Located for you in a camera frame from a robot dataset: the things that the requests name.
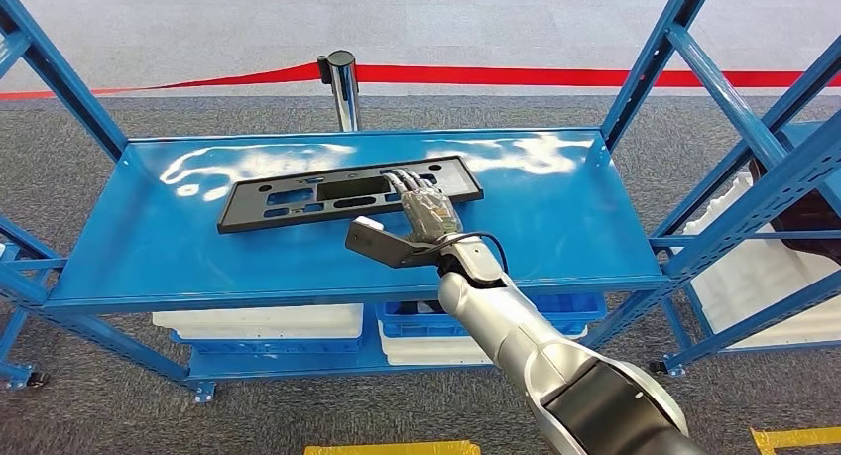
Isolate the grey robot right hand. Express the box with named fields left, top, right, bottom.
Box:
left=379, top=168, right=464, bottom=245

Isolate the black plastic panel part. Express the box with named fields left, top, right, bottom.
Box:
left=216, top=155, right=485, bottom=235

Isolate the blue metal shelf rack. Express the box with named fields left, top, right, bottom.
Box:
left=0, top=208, right=70, bottom=393
left=0, top=0, right=841, bottom=404
left=647, top=35, right=841, bottom=378

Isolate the red barrier belt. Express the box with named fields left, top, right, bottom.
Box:
left=355, top=64, right=841, bottom=89
left=0, top=60, right=321, bottom=102

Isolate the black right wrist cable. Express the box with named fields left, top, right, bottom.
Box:
left=420, top=231, right=509, bottom=273

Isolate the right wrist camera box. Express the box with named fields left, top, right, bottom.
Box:
left=344, top=216, right=443, bottom=270

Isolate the chrome barrier post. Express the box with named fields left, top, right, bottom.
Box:
left=316, top=50, right=363, bottom=133

